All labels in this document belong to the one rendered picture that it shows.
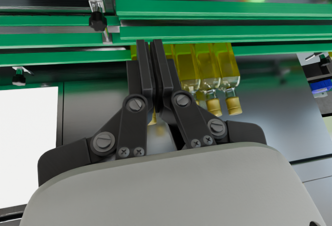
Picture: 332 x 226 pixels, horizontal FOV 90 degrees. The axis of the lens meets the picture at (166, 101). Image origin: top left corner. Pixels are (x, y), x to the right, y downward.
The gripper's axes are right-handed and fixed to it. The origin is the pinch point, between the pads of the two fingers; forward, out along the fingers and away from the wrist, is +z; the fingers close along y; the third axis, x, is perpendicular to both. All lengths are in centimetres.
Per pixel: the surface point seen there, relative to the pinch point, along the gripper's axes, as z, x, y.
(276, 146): 3, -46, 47
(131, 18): 32.2, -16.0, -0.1
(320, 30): 28, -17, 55
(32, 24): 32.7, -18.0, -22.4
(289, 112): 14, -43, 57
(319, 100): 91, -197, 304
